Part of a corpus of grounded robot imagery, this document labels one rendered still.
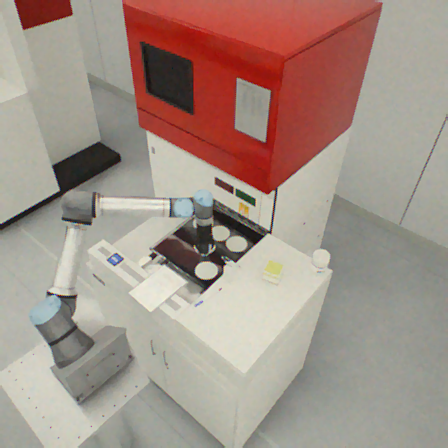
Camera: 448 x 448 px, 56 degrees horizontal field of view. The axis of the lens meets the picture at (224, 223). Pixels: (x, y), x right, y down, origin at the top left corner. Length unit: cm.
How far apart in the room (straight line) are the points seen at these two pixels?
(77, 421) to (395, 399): 178
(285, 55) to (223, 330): 100
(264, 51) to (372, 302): 205
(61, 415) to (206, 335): 59
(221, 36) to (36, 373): 144
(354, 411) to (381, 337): 54
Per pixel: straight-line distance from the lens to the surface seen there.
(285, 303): 175
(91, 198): 158
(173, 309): 172
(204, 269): 191
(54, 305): 163
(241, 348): 162
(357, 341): 289
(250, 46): 155
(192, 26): 171
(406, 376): 287
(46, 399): 180
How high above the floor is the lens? 238
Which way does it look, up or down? 45 degrees down
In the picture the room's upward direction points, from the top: 2 degrees clockwise
